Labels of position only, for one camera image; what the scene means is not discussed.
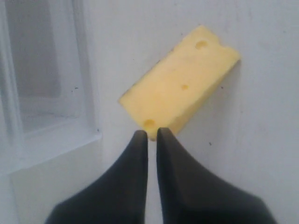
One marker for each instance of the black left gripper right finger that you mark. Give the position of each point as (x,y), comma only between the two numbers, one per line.
(191,194)

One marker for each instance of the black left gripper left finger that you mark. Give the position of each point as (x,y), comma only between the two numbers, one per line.
(117,197)

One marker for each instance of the yellow cheese wedge toy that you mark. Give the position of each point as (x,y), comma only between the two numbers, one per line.
(170,93)

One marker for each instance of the clear drawer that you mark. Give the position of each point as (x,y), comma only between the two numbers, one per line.
(48,86)

